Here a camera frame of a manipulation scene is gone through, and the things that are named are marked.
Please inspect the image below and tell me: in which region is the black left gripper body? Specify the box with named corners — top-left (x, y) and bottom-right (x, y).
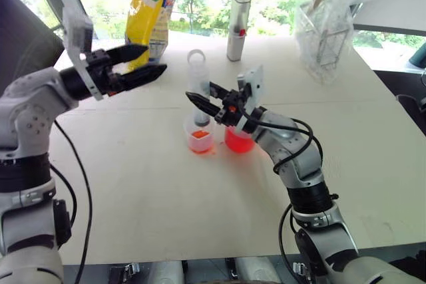
top-left (86, 49), bottom-right (123, 97)

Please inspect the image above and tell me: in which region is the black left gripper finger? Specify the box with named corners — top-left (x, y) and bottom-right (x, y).
top-left (106, 43), bottom-right (150, 66)
top-left (117, 63), bottom-right (168, 93)

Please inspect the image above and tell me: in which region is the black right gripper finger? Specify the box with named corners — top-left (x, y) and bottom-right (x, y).
top-left (208, 80), bottom-right (232, 98)
top-left (184, 91), bottom-right (222, 120)

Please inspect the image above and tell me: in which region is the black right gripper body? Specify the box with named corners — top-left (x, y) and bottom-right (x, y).
top-left (214, 88), bottom-right (252, 128)

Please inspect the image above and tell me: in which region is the large clear plastic syringe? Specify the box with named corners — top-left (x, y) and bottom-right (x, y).
top-left (186, 49), bottom-right (217, 129)

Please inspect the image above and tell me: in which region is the round cup full red liquid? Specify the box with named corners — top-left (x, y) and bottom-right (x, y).
top-left (224, 124), bottom-right (257, 154)

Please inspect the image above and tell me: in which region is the small clear cup red liquid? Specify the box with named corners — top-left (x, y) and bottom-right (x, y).
top-left (182, 120), bottom-right (217, 156)

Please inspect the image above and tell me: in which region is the yellow snack bag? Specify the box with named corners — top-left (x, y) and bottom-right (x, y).
top-left (124, 0), bottom-right (182, 63)

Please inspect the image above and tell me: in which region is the grey white upright case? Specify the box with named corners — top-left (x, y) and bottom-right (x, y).
top-left (226, 0), bottom-right (252, 63)

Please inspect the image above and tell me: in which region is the dark grey chair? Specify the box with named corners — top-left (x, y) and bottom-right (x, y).
top-left (0, 0), bottom-right (65, 82)

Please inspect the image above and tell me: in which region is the grey rounded shape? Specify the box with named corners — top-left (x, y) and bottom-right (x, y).
top-left (145, 259), bottom-right (186, 284)
top-left (234, 255), bottom-right (284, 284)

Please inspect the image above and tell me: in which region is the metal buckle clip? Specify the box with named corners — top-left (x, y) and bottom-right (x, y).
top-left (121, 261), bottom-right (141, 282)
top-left (292, 261), bottom-right (310, 279)

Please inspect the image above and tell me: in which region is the teal dark object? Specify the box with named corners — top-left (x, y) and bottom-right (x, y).
top-left (407, 42), bottom-right (426, 69)

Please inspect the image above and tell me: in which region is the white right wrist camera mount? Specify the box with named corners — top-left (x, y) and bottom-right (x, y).
top-left (235, 64), bottom-right (268, 134)

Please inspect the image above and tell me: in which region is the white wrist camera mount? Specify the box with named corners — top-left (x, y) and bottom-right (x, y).
top-left (62, 7), bottom-right (105, 101)
top-left (235, 64), bottom-right (268, 134)

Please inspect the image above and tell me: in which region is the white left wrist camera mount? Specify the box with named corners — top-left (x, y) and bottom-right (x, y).
top-left (62, 7), bottom-right (105, 101)

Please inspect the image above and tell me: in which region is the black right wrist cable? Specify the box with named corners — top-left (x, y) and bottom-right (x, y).
top-left (240, 110), bottom-right (324, 174)

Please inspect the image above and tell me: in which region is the clear plastic bag wire rack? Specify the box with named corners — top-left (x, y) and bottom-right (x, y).
top-left (294, 0), bottom-right (389, 86)

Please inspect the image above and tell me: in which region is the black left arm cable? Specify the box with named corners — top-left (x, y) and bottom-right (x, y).
top-left (49, 119), bottom-right (95, 284)

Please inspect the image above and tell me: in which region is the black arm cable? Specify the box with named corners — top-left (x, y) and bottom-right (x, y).
top-left (49, 119), bottom-right (95, 284)
top-left (278, 203), bottom-right (303, 284)

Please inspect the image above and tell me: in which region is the black right arm lower cable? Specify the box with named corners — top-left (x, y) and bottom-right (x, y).
top-left (278, 203), bottom-right (303, 284)

